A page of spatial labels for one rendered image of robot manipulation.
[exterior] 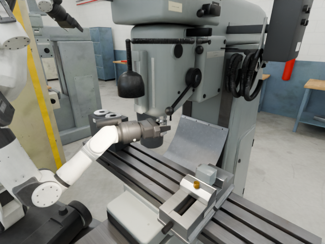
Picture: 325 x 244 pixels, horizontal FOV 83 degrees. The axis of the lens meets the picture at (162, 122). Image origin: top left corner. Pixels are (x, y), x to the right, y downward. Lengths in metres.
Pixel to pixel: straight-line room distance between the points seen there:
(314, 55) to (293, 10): 4.02
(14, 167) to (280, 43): 0.88
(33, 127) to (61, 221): 1.29
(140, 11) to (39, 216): 1.31
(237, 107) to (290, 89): 3.86
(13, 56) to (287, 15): 0.84
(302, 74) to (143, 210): 4.34
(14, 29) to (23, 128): 1.81
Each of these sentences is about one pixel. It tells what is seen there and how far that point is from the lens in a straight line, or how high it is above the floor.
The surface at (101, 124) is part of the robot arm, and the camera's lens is 0.74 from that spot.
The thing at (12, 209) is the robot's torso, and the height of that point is 0.75.
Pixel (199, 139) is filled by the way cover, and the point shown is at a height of 1.05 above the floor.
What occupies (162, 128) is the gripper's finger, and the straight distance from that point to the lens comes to 0.77.
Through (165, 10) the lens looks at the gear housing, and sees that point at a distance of 0.56.
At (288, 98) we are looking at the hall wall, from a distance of 4.90.
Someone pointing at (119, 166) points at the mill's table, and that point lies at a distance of 1.00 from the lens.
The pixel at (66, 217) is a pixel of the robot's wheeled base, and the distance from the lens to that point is 1.37.
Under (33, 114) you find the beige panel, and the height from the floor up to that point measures 0.87.
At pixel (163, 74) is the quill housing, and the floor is 1.48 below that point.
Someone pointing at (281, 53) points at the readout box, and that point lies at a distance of 0.75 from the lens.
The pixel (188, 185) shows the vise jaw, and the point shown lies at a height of 1.09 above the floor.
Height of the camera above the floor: 1.58
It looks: 24 degrees down
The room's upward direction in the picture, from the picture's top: straight up
